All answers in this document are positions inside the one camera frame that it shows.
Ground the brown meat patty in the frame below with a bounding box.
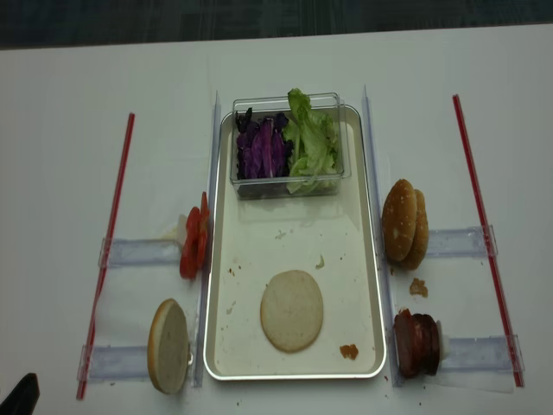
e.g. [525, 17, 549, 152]
[413, 314, 441, 376]
[394, 309, 423, 379]

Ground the red tomato slice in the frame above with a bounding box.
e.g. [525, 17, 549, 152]
[180, 207, 200, 279]
[196, 192, 210, 268]

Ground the front brown meat patty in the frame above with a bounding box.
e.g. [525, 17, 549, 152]
[394, 309, 423, 379]

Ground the cream rectangular serving tray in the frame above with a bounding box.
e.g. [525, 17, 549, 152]
[203, 106, 386, 381]

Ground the front red tomato slice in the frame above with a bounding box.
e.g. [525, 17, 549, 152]
[180, 207, 200, 279]

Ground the rear red tomato slice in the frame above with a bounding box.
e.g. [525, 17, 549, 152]
[196, 192, 210, 268]

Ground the black object at corner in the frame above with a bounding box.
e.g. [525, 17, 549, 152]
[0, 373, 40, 415]

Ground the upright sliced bun half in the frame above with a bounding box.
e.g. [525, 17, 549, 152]
[147, 298, 189, 394]

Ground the bread crumb chunk on table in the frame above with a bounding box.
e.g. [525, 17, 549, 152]
[409, 278, 429, 298]

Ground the left upper clear track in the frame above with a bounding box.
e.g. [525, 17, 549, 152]
[98, 238, 181, 269]

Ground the clear plastic salad box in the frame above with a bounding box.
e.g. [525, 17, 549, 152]
[230, 88, 350, 200]

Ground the red strip rail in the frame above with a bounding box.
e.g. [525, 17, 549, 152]
[452, 94, 525, 388]
[76, 112, 136, 401]

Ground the brown crumb on tray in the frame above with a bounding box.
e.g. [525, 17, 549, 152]
[340, 344, 359, 361]

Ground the right upper clear track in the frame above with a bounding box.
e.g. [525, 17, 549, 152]
[426, 226, 498, 258]

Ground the white patty pusher block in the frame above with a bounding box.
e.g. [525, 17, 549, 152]
[435, 320, 450, 372]

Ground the small lettuce scrap on tray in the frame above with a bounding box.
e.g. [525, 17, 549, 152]
[315, 255, 325, 270]

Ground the left clear long divider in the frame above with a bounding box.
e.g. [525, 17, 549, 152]
[193, 91, 221, 388]

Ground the left lower clear track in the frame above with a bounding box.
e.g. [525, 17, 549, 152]
[77, 345, 149, 382]

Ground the rear sesame bun top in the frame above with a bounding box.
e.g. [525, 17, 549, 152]
[402, 189, 429, 270]

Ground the right red strip rail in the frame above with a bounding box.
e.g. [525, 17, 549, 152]
[452, 94, 525, 388]

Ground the left red strip rail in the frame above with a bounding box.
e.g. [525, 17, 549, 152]
[76, 112, 136, 401]

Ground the round bun base on tray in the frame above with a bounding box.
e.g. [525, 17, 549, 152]
[260, 270, 324, 353]

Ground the front sesame bun top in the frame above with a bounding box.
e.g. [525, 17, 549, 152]
[381, 179, 417, 262]

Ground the green lettuce pile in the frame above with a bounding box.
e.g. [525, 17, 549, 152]
[283, 88, 339, 195]

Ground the purple cabbage pile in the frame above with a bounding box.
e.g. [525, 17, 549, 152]
[234, 107, 295, 180]

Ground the right lower clear track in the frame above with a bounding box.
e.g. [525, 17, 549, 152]
[442, 335, 525, 373]

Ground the white tomato pusher block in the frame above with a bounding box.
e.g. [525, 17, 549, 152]
[163, 214, 188, 248]

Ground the sesame bun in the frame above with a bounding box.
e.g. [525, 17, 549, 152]
[381, 179, 417, 262]
[402, 189, 429, 270]

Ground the clear track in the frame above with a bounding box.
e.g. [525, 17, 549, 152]
[77, 345, 149, 382]
[426, 226, 498, 258]
[442, 335, 525, 373]
[98, 238, 181, 269]

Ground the rear brown meat patty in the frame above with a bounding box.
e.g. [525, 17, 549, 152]
[413, 314, 441, 376]

